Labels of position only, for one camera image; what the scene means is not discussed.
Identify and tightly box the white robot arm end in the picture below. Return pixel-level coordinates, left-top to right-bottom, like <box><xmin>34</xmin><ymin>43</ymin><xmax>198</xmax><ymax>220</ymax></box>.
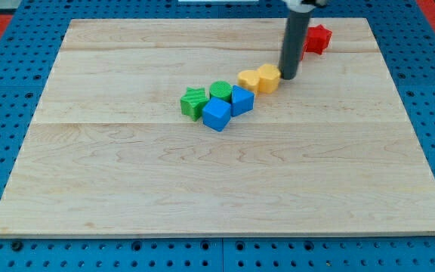
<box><xmin>283</xmin><ymin>0</ymin><xmax>329</xmax><ymax>13</ymax></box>

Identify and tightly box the blue triangle block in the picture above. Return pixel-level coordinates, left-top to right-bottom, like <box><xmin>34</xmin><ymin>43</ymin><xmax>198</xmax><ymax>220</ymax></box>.
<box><xmin>231</xmin><ymin>85</ymin><xmax>255</xmax><ymax>116</ymax></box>

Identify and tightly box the blue cube block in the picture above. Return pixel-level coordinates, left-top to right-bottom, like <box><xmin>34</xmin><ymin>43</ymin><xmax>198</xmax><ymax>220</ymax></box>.
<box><xmin>202</xmin><ymin>97</ymin><xmax>231</xmax><ymax>131</ymax></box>

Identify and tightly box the green star block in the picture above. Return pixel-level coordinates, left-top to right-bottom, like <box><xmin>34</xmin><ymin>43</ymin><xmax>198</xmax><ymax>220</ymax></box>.
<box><xmin>180</xmin><ymin>87</ymin><xmax>209</xmax><ymax>122</ymax></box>

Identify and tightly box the green cylinder block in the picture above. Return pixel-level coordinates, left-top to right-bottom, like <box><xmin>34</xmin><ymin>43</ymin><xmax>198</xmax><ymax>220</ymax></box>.
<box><xmin>209</xmin><ymin>81</ymin><xmax>233</xmax><ymax>103</ymax></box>

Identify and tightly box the yellow heart block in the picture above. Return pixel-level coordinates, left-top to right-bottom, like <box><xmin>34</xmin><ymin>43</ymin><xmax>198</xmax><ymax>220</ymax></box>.
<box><xmin>237</xmin><ymin>70</ymin><xmax>260</xmax><ymax>95</ymax></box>

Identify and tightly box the yellow hexagon block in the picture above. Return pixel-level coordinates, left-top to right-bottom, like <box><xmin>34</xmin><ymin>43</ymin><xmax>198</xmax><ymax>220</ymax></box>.
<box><xmin>258</xmin><ymin>63</ymin><xmax>281</xmax><ymax>94</ymax></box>

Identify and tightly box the wooden board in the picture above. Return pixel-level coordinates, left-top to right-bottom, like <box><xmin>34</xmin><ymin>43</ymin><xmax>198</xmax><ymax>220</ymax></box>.
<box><xmin>0</xmin><ymin>18</ymin><xmax>435</xmax><ymax>239</ymax></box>

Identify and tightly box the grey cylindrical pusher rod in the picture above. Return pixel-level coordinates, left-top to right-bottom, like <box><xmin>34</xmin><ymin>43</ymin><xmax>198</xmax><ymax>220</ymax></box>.
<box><xmin>278</xmin><ymin>11</ymin><xmax>311</xmax><ymax>80</ymax></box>

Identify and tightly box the red star block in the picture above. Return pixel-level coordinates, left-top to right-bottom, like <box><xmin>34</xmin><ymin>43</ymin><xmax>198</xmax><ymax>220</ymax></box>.
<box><xmin>301</xmin><ymin>24</ymin><xmax>332</xmax><ymax>60</ymax></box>

